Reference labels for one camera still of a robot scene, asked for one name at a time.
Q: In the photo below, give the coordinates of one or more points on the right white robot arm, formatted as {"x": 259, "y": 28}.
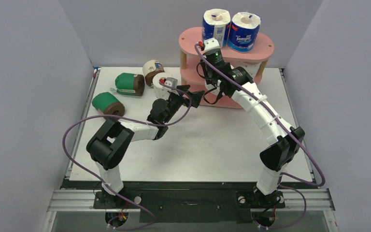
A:
{"x": 237, "y": 84}

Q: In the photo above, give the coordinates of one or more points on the far green brown roll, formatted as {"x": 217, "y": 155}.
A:
{"x": 129, "y": 84}

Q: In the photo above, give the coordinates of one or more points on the beige brown paper roll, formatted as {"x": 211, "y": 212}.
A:
{"x": 150, "y": 69}

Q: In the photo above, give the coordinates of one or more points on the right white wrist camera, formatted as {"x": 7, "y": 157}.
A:
{"x": 208, "y": 45}

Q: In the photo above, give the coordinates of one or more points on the upright floral paper roll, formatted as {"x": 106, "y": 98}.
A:
{"x": 157, "y": 88}

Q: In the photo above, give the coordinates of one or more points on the floral white paper roll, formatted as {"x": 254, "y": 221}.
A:
{"x": 213, "y": 87}

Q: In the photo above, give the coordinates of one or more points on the blue paper roll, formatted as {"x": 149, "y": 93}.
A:
{"x": 216, "y": 24}

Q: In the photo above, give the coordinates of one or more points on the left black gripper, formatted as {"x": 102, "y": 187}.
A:
{"x": 185, "y": 102}

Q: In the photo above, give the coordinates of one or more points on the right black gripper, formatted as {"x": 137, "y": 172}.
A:
{"x": 217, "y": 57}

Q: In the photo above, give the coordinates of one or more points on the green brown roll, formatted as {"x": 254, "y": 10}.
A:
{"x": 106, "y": 103}
{"x": 129, "y": 84}

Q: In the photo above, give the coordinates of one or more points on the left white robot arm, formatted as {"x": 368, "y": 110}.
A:
{"x": 109, "y": 144}

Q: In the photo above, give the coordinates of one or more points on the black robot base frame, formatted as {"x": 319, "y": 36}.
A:
{"x": 149, "y": 204}

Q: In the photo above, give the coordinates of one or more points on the near green brown roll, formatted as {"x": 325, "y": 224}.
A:
{"x": 106, "y": 103}

